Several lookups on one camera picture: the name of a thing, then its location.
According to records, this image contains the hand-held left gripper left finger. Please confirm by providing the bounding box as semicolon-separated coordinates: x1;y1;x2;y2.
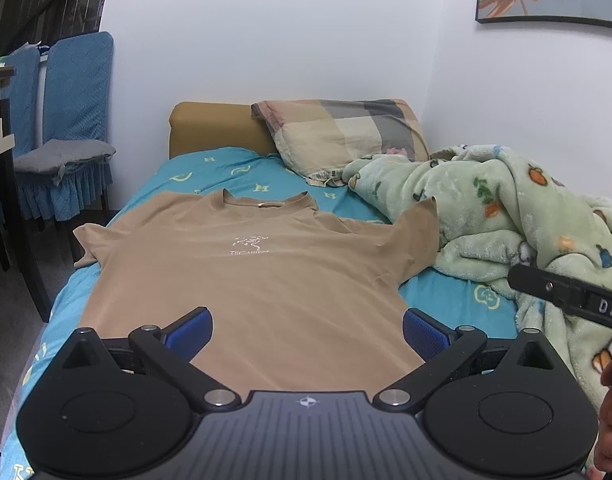
51;306;241;413

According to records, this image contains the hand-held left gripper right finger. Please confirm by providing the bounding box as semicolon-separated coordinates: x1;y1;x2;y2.
373;308;561;415

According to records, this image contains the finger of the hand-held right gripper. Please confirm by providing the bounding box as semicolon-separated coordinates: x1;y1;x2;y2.
508;264;586;317

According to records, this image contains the tan t-shirt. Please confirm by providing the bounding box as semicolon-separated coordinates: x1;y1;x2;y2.
72;188;439;397

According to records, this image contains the person's right hand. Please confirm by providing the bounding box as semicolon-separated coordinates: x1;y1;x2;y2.
592;357;612;476

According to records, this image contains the green fleece printed blanket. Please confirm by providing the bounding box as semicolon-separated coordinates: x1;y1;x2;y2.
342;144;612;411

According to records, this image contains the bed with blue printed sheet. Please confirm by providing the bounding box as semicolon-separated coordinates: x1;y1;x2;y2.
1;146;522;480

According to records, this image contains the tan padded headboard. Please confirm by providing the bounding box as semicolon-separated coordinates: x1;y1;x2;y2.
168;101;277;161

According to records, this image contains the dark wooden table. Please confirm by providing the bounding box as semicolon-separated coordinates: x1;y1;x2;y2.
0;62;53;323

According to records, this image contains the plaid pillow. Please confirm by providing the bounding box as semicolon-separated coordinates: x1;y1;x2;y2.
251;99;431;188

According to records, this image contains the grey seat cushion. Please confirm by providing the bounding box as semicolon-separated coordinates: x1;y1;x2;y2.
13;139;117;187

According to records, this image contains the chair with blue quilted cover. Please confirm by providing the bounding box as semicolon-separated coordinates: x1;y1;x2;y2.
13;31;117;241

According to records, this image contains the dark window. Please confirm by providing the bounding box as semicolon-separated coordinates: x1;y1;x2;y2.
0;0;117;63

